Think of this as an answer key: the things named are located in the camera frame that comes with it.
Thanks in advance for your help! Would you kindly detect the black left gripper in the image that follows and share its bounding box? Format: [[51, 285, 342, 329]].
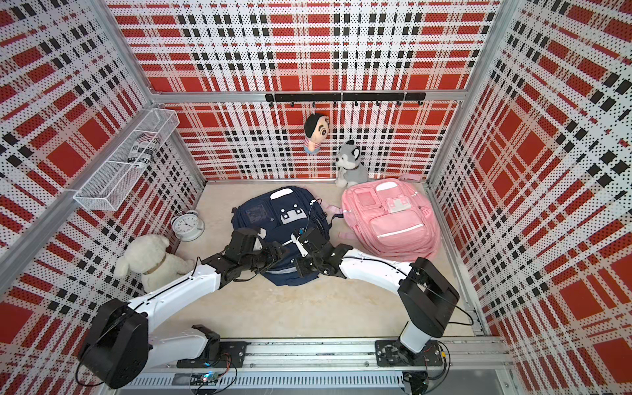
[[240, 240, 291, 273]]

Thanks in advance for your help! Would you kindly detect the green circuit board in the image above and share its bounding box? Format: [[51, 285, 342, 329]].
[[171, 372, 221, 387]]

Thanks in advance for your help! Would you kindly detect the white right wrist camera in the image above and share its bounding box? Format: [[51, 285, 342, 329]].
[[291, 235, 309, 258]]

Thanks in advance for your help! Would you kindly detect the white wire mesh shelf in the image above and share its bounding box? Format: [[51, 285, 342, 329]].
[[74, 108, 179, 212]]

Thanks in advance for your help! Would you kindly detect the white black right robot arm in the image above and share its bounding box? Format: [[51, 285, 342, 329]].
[[291, 230, 460, 366]]

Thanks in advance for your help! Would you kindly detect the cartoon boy doll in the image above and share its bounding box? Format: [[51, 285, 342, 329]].
[[304, 113, 329, 155]]

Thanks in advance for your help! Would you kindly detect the cream teddy bear plush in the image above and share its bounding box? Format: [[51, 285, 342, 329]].
[[113, 235, 194, 293]]

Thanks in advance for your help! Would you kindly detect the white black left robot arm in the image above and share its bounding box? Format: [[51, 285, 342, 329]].
[[77, 228, 289, 389]]

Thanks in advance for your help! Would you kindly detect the white alarm clock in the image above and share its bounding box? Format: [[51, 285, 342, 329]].
[[171, 210, 206, 242]]

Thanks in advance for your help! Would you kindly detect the black wall hook rail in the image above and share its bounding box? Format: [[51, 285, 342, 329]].
[[264, 92, 427, 105]]

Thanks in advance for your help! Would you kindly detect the pink school backpack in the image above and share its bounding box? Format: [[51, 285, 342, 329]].
[[324, 179, 441, 262]]

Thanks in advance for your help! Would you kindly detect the navy blue backpack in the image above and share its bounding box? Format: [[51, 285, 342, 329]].
[[231, 186, 331, 286]]

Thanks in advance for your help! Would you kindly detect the grey white husky plush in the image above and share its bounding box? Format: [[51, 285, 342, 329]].
[[336, 140, 369, 189]]

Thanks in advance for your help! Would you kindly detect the striped can on shelf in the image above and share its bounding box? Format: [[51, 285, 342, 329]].
[[127, 133, 161, 168]]

